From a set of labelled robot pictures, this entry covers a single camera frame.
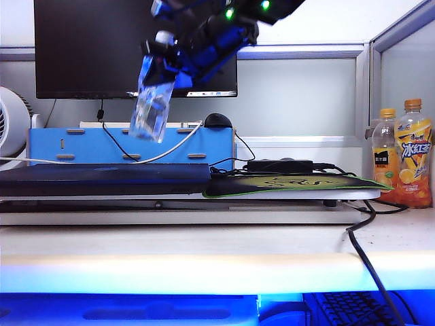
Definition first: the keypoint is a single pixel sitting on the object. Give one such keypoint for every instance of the small orange juice bottle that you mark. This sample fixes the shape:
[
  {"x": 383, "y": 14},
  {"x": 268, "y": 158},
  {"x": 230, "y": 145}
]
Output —
[{"x": 383, "y": 159}]

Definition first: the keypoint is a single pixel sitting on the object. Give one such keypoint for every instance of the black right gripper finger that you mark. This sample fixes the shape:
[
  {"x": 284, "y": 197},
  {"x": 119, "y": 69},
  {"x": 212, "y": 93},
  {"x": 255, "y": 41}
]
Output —
[
  {"x": 159, "y": 73},
  {"x": 146, "y": 47}
]

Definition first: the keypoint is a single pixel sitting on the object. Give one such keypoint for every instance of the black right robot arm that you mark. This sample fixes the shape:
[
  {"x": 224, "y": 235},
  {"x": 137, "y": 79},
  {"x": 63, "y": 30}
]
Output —
[{"x": 275, "y": 10}]

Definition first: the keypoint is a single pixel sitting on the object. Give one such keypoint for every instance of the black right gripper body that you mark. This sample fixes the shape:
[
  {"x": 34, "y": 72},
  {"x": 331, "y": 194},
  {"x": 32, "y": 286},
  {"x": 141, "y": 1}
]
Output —
[{"x": 214, "y": 44}]

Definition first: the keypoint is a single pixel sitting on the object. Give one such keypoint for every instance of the white round desk fan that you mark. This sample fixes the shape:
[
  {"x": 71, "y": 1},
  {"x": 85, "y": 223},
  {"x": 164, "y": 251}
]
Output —
[{"x": 18, "y": 112}]

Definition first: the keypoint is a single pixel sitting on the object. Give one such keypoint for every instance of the black computer monitor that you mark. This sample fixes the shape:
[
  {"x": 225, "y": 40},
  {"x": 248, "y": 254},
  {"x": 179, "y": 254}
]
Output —
[{"x": 85, "y": 47}]

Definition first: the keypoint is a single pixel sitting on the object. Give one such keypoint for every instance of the blue plastic panel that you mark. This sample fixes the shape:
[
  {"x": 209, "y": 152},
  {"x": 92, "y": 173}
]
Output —
[{"x": 102, "y": 309}]

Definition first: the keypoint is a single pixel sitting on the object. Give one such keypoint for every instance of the grey partition frame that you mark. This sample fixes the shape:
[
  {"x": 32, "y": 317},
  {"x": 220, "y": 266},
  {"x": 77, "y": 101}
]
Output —
[{"x": 306, "y": 51}]

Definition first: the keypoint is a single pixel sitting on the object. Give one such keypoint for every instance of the black keyboard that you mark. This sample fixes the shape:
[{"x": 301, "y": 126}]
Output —
[{"x": 350, "y": 309}]

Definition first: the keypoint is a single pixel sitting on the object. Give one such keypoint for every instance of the black computer mouse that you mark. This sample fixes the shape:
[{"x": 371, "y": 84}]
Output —
[{"x": 217, "y": 121}]

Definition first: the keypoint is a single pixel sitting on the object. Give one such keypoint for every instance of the clear mineral water bottle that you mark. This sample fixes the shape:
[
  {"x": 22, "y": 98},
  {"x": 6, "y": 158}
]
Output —
[{"x": 149, "y": 115}]

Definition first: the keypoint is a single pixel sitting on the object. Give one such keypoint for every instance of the white power strip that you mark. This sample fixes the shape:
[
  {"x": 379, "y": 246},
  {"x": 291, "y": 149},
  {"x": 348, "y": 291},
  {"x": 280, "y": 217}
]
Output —
[{"x": 102, "y": 125}]

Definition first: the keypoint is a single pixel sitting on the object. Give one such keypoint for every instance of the black green-edged mouse pad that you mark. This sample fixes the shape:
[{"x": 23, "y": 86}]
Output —
[{"x": 244, "y": 185}]

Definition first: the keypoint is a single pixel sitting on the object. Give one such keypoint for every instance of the blue desk organizer box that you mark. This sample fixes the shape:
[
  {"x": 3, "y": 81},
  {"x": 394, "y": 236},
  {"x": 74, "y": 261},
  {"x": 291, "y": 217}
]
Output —
[{"x": 85, "y": 146}]

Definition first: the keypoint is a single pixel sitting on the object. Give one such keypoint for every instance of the black power adapter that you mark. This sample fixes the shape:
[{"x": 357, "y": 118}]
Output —
[{"x": 278, "y": 165}]

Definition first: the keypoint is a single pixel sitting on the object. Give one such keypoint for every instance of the large iced tea bottle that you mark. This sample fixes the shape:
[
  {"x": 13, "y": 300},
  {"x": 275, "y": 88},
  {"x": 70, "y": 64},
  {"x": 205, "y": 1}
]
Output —
[{"x": 413, "y": 153}]

